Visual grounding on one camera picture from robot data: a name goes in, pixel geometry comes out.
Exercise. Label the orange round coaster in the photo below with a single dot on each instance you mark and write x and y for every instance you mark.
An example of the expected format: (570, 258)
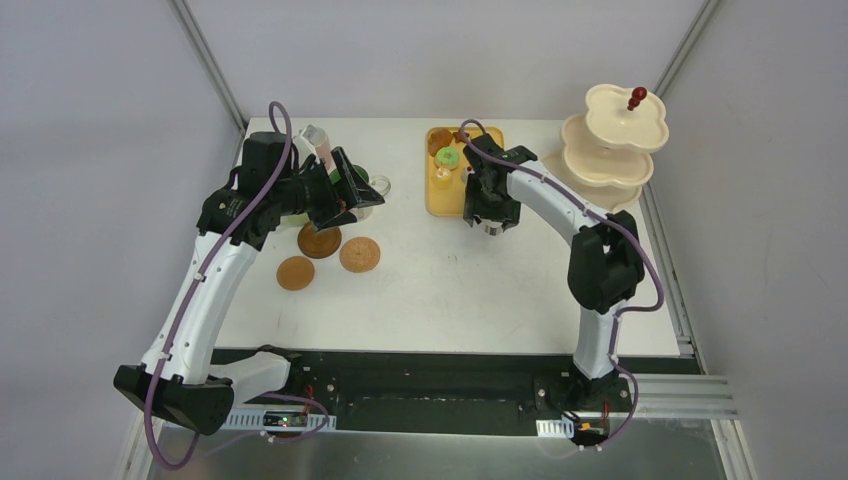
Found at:
(295, 273)

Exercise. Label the light green mug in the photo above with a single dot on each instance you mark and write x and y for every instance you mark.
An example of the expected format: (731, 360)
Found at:
(293, 221)

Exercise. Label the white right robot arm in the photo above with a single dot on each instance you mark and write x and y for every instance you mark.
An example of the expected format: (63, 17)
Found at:
(605, 264)

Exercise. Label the cream three-tier cake stand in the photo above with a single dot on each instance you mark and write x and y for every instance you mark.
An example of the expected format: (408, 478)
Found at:
(606, 154)

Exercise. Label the green frosted donut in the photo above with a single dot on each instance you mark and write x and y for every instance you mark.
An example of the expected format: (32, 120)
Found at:
(447, 157)

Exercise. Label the left aluminium frame post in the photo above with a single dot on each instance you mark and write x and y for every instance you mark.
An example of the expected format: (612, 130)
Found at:
(193, 33)

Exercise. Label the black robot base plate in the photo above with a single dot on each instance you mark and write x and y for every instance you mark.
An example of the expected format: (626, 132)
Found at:
(462, 394)

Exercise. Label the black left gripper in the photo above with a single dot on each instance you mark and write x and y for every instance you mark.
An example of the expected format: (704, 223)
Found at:
(334, 195)

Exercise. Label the right white slotted cable duct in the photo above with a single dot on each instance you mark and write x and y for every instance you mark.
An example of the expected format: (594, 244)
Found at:
(555, 428)

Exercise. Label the pink mug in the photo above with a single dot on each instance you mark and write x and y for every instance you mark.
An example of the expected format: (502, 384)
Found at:
(317, 142)

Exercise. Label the floral mug with green inside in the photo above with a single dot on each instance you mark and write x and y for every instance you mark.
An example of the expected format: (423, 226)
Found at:
(381, 184)

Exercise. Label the yellow cream tart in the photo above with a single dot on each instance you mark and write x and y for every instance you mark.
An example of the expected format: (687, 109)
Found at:
(441, 178)

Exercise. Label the dark brown wooden coaster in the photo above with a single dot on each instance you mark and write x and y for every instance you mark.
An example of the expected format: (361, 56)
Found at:
(316, 244)

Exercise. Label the right aluminium frame post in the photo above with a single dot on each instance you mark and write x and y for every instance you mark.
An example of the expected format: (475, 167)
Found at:
(699, 25)

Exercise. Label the yellow plastic tray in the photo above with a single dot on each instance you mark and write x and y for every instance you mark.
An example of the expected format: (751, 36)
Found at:
(446, 202)

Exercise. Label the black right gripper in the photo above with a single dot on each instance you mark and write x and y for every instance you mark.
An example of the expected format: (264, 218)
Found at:
(493, 216)

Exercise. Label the light woven round coaster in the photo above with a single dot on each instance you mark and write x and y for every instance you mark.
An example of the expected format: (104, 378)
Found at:
(360, 255)

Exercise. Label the aluminium frame post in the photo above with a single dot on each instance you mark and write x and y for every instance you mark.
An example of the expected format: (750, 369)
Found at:
(193, 33)
(699, 25)

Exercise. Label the star-shaped chocolate cookie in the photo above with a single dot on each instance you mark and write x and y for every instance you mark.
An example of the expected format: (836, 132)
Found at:
(458, 136)

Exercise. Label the metal tongs with black tips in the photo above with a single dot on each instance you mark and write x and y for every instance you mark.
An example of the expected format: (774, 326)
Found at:
(492, 228)

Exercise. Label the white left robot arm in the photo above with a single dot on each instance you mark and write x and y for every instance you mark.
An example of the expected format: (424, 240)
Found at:
(176, 379)

